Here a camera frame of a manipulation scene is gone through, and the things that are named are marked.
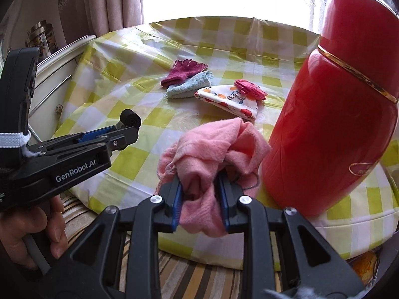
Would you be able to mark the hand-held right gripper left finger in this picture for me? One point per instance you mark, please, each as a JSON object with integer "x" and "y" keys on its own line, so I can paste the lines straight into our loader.
{"x": 177, "y": 202}

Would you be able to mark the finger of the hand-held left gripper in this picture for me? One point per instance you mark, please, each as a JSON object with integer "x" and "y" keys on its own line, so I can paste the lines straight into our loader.
{"x": 93, "y": 135}
{"x": 93, "y": 144}

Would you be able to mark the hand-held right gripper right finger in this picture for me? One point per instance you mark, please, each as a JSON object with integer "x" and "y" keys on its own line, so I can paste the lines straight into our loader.
{"x": 223, "y": 205}

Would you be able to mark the pink towel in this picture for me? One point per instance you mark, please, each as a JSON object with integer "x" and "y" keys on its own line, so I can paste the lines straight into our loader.
{"x": 212, "y": 143}

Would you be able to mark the dark red knit glove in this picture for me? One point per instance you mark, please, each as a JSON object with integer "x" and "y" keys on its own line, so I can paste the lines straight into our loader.
{"x": 182, "y": 70}

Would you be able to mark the person's left hand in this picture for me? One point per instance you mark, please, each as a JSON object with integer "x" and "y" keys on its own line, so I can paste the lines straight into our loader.
{"x": 18, "y": 227}

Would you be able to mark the white cabinet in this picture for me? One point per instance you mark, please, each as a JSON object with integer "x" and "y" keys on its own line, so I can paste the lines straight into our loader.
{"x": 53, "y": 81}

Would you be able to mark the glass jar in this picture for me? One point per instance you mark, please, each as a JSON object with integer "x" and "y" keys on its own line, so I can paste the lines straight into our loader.
{"x": 40, "y": 37}

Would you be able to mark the green checked plastic tablecloth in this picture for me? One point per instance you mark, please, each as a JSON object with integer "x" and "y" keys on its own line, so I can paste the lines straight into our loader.
{"x": 149, "y": 99}

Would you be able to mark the striped sofa cushion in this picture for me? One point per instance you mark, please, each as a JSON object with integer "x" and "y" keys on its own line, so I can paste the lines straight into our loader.
{"x": 193, "y": 274}

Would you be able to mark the white polka dot pouch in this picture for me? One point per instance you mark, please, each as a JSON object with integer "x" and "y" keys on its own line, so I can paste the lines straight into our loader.
{"x": 224, "y": 99}

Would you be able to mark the light blue towel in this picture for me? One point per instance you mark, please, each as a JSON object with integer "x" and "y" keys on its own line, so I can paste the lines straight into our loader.
{"x": 190, "y": 87}

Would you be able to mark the mauve drape curtain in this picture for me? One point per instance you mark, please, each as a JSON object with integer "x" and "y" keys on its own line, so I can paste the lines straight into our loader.
{"x": 109, "y": 0}

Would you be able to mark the red thermos flask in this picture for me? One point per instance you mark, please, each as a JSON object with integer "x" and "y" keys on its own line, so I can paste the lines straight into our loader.
{"x": 327, "y": 115}

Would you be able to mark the yellow orange cloth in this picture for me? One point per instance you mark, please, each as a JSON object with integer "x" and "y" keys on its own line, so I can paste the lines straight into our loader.
{"x": 367, "y": 261}

